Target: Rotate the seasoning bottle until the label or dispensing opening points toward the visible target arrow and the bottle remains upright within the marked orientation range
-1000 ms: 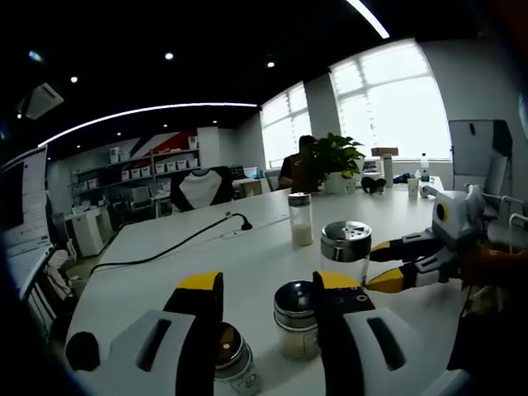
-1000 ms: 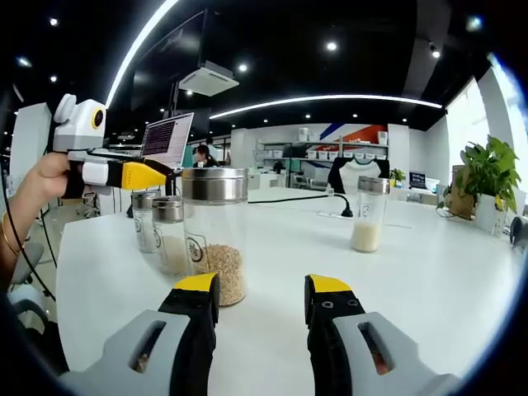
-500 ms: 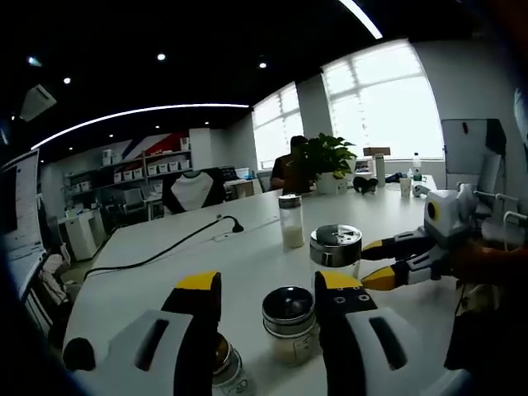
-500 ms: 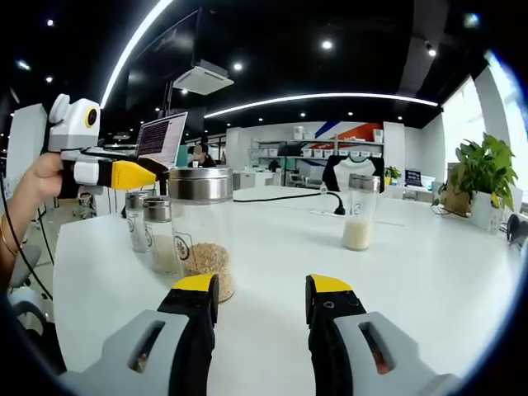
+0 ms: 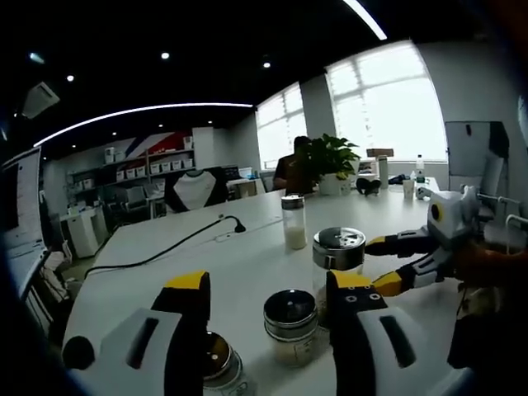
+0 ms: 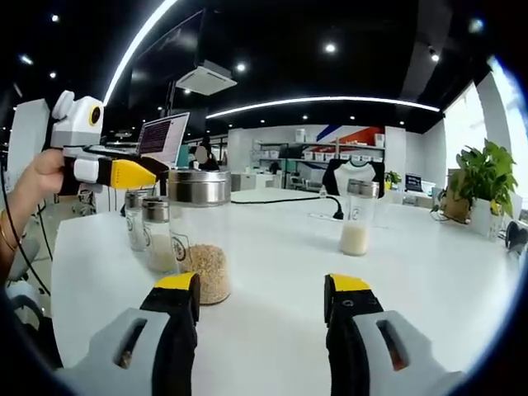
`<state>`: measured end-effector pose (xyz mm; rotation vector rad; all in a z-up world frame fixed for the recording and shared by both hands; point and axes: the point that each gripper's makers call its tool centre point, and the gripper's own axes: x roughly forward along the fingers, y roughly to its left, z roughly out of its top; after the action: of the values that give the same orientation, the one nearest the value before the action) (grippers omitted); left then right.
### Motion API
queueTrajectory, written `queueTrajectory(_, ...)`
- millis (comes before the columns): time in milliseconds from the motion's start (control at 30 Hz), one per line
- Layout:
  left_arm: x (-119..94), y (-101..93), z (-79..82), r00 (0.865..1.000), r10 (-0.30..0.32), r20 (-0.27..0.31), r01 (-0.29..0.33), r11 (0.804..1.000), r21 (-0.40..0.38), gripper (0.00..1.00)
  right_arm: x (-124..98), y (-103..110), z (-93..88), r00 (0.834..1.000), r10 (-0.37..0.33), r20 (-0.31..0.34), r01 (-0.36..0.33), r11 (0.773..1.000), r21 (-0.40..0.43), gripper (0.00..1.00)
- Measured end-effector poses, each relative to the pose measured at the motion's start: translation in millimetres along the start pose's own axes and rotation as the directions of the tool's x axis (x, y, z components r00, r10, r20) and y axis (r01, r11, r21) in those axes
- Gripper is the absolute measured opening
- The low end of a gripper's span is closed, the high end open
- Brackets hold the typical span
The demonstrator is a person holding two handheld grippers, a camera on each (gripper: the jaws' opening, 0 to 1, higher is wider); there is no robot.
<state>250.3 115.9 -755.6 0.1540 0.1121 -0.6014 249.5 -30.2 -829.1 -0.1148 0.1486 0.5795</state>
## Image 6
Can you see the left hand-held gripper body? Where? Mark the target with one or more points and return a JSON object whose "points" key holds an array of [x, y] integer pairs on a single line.
{"points": [[78, 119]]}

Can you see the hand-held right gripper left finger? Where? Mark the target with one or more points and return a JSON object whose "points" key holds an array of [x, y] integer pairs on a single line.
{"points": [[173, 350]]}

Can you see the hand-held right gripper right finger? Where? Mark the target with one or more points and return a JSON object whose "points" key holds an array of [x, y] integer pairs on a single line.
{"points": [[346, 354]]}

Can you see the tall seasoning bottle brown grains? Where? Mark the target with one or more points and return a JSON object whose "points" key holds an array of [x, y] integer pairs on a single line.
{"points": [[200, 185]]}

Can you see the short seasoning bottle white powder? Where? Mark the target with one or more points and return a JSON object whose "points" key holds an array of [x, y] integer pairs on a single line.
{"points": [[134, 231]]}

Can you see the short seasoning bottle beige grains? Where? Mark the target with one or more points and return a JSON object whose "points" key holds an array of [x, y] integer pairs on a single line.
{"points": [[158, 251]]}

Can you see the tall seasoning bottle white powder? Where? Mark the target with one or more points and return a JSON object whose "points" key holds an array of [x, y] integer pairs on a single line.
{"points": [[354, 239]]}

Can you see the person's left hand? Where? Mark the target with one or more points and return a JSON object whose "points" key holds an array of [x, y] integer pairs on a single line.
{"points": [[45, 177]]}

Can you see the silver laptop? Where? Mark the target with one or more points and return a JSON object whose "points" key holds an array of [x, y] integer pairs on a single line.
{"points": [[163, 136]]}

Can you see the ceiling air conditioner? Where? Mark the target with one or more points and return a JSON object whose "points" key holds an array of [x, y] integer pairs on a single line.
{"points": [[206, 78]]}

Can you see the straight ceiling light strip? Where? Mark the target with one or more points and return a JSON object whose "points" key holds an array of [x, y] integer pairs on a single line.
{"points": [[142, 31]]}

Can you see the black hanging monitor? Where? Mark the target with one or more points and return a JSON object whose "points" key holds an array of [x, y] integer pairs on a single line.
{"points": [[169, 49]]}

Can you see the shelf with white bins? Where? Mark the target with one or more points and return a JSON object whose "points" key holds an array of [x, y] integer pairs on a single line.
{"points": [[313, 150]]}

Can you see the small green plant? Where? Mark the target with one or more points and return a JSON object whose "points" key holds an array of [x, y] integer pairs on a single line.
{"points": [[392, 178]]}

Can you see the brown paper bag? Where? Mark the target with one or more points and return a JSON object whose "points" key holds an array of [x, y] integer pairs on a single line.
{"points": [[455, 208]]}

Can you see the curved ceiling light strip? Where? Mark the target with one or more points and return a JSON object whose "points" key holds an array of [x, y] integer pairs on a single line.
{"points": [[330, 99]]}

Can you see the green potted plant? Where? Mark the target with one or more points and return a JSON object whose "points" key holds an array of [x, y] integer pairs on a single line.
{"points": [[486, 173]]}

